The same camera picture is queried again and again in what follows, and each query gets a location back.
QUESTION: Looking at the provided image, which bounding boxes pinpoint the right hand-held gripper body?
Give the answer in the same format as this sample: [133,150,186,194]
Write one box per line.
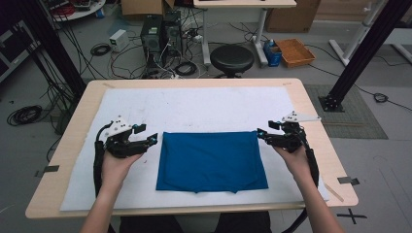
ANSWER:
[270,111,322,153]

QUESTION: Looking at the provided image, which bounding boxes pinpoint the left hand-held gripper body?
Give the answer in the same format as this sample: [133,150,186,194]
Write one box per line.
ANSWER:
[103,115,152,159]

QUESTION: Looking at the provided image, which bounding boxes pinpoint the blue t-shirt with white print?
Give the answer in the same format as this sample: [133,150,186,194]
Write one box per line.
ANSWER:
[155,130,270,195]

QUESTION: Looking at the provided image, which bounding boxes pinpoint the person's left hand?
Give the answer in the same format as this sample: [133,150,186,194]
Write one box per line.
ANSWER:
[100,150,144,192]

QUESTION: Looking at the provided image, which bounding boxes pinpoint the person's right hand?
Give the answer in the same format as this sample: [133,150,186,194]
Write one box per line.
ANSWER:
[271,144,315,184]

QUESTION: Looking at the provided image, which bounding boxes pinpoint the white table mat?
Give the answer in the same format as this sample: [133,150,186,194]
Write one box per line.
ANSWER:
[59,86,330,213]

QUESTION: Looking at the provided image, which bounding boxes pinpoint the short wooden stick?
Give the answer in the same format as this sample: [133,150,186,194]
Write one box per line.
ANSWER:
[324,183,345,204]

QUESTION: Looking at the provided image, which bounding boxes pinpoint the blue box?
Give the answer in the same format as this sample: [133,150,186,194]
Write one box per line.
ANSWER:
[262,39,283,68]

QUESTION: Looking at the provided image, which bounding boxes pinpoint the grey tape strip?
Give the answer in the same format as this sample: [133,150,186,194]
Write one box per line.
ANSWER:
[34,164,61,178]
[336,176,361,186]

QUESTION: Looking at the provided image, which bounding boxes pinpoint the orange tray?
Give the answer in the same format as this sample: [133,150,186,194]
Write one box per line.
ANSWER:
[275,38,317,69]

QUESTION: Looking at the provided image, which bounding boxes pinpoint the grey floor mat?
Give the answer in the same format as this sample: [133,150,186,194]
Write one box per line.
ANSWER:
[304,84,389,141]

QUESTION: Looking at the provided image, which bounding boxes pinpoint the black round stool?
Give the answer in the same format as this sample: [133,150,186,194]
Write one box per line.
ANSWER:
[209,44,256,80]

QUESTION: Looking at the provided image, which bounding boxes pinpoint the person's dark pants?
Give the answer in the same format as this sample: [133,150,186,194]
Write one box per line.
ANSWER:
[119,212,274,233]

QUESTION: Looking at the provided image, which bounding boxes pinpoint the black computer tower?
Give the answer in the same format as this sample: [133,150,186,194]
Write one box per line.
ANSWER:
[161,11,185,58]
[140,15,163,72]

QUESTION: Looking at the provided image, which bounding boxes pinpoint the white power supply box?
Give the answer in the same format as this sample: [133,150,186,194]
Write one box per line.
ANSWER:
[108,28,130,53]

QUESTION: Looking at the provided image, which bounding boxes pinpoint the large cardboard box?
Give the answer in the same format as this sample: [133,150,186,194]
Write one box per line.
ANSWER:
[265,0,323,34]

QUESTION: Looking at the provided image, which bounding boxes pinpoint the white metal stand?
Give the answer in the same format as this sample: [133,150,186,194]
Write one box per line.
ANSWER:
[328,0,390,67]

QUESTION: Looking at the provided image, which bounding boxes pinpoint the small cardboard box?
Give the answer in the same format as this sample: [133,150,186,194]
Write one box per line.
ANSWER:
[120,0,176,17]

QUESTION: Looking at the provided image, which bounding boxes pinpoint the white desk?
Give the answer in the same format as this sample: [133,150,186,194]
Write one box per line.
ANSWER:
[192,0,297,68]

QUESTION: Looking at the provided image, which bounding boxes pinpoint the round white table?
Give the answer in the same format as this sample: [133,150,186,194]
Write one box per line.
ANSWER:
[42,0,107,23]

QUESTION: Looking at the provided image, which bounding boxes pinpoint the black shelf unit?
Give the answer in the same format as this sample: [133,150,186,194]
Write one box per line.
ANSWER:
[0,18,42,83]

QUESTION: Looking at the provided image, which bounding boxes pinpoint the left hand-held gripper black cable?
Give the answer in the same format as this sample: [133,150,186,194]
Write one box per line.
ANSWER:
[92,121,117,233]

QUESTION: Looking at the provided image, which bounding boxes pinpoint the hand-held gripper black cable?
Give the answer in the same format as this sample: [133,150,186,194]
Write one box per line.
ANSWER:
[281,128,321,233]
[92,121,117,233]

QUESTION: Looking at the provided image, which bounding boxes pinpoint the right hand-held gripper black cable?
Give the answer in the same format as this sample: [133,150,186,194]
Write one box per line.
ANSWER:
[281,128,321,233]

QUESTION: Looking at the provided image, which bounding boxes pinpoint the small black cable coil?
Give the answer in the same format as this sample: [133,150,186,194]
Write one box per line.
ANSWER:
[89,42,112,57]

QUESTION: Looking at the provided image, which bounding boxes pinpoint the tiny black cable coil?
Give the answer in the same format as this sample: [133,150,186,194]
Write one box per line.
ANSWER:
[372,92,390,104]

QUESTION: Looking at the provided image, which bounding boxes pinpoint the large black cable coil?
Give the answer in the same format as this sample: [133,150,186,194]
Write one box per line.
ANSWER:
[6,104,44,127]

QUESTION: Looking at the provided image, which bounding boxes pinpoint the black frame post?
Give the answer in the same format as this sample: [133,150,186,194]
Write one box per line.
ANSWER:
[13,0,87,99]
[318,0,412,113]

